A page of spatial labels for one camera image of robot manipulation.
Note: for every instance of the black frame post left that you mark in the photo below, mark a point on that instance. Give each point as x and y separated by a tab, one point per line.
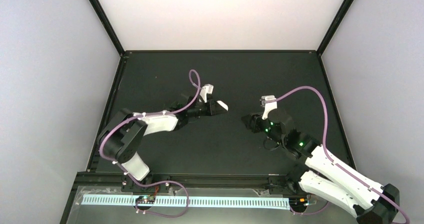
104	20

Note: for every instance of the white earbud charging case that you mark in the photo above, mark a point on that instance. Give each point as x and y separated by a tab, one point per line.
223	105

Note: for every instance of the black frame post right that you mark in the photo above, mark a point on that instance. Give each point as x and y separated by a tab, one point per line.
337	20

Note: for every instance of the black frame post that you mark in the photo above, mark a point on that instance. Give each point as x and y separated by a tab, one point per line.
337	20
104	20

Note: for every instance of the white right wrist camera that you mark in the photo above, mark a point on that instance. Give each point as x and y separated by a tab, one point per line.
269	103

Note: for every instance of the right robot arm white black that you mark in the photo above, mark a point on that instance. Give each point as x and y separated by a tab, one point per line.
323	174

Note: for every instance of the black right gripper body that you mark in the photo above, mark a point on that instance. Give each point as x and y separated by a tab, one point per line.
253	120

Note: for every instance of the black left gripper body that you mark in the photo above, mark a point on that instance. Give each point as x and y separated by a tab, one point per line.
208	111

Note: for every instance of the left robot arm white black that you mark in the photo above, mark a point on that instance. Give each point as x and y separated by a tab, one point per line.
119	141

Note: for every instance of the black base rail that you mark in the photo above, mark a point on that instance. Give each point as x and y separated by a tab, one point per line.
187	180

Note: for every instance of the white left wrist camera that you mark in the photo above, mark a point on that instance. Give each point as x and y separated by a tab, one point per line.
206	92

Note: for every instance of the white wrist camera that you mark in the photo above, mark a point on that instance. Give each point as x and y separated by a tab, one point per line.
269	103
206	92

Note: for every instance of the white slotted cable duct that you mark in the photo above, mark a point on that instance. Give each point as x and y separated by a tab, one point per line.
278	203

